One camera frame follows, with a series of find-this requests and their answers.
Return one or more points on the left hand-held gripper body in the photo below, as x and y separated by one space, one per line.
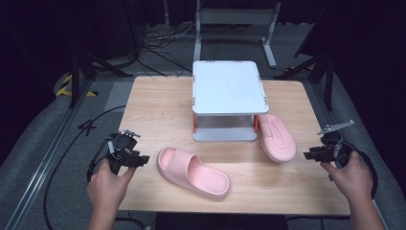
121 142

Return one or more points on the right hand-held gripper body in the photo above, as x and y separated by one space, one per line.
333 148

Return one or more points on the pink slipper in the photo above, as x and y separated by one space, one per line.
277 139
193 172

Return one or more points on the white shoe rack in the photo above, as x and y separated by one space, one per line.
228 87

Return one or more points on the person's right hand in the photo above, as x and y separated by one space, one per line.
354 180

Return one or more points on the person's left hand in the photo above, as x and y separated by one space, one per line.
107 191

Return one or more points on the black metal stand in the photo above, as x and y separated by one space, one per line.
75 80
328 80

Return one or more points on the yellow black striped tape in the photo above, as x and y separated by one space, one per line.
65 87

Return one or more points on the white metal stand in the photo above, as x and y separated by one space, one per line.
234 16

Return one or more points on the grey metal floor rail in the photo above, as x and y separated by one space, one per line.
48 159
322 96

